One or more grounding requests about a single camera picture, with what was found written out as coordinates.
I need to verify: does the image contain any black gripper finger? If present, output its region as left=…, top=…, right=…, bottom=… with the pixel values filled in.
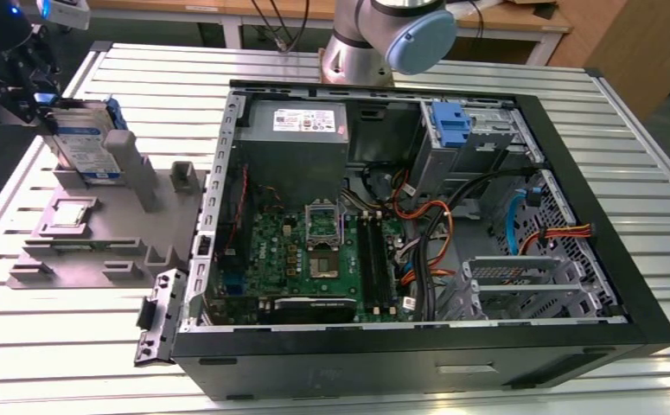
left=21, top=47, right=63, bottom=94
left=0, top=77, right=46, bottom=126

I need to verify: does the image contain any hard disk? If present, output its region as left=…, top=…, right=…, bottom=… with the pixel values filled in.
left=33, top=92, right=130, bottom=188

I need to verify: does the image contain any red yellow power wire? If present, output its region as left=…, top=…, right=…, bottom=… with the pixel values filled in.
left=519, top=221, right=597, bottom=257

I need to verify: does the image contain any grey metal disk bay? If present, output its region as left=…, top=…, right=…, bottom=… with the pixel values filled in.
left=454, top=254, right=601, bottom=323

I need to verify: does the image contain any silver CPU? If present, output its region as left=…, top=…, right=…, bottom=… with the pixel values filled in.
left=51, top=202, right=91, bottom=227

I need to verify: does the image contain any green RAM stick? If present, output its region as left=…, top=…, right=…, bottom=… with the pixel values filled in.
left=51, top=240, right=113, bottom=252

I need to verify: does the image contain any grey parts rack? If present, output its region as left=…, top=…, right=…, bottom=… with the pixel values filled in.
left=9, top=129, right=209, bottom=290

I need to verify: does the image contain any grey power supply unit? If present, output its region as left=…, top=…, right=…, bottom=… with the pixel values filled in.
left=235, top=99, right=353, bottom=208

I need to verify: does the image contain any metal socket cover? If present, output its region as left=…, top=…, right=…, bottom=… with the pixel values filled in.
left=302, top=200, right=345, bottom=252

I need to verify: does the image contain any green motherboard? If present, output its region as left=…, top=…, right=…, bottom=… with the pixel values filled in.
left=207, top=202, right=422, bottom=325

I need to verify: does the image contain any locking lever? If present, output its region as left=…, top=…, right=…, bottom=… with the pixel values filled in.
left=337, top=201, right=349, bottom=250

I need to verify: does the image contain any CPU socket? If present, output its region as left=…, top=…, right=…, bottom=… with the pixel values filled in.
left=305, top=252, right=346, bottom=283

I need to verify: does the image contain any black graphics card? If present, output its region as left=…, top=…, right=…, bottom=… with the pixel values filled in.
left=257, top=296, right=360, bottom=325

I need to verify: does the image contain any black RAM slot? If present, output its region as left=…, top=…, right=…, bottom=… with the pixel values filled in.
left=370, top=210, right=398, bottom=315
left=356, top=210, right=384, bottom=315

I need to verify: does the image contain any grey metal drive cage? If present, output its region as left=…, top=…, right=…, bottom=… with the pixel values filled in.
left=414, top=98, right=545, bottom=201

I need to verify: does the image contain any black PC case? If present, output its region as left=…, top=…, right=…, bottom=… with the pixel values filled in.
left=170, top=79, right=670, bottom=401

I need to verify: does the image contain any wooden desk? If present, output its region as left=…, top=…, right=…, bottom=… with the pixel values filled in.
left=90, top=0, right=576, bottom=66

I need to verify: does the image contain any brown wooden cabinet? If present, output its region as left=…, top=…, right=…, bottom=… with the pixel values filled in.
left=553, top=0, right=670, bottom=122

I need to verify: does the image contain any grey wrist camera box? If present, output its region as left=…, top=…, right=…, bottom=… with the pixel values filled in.
left=38, top=0, right=93, bottom=31

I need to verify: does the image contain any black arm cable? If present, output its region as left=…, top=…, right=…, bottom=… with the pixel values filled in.
left=250, top=0, right=313, bottom=54

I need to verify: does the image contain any thin red wire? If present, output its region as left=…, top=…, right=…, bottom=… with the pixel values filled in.
left=222, top=163, right=251, bottom=257

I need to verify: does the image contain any grey card retainer bracket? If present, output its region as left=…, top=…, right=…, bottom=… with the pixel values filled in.
left=133, top=267, right=190, bottom=367

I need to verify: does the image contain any orange wire bundle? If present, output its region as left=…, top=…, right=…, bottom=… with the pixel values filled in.
left=390, top=170, right=458, bottom=287

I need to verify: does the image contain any black cable bundle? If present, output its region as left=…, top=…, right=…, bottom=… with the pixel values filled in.
left=414, top=167, right=536, bottom=322

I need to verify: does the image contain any blue wire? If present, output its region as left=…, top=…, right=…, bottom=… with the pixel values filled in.
left=505, top=184, right=545, bottom=257

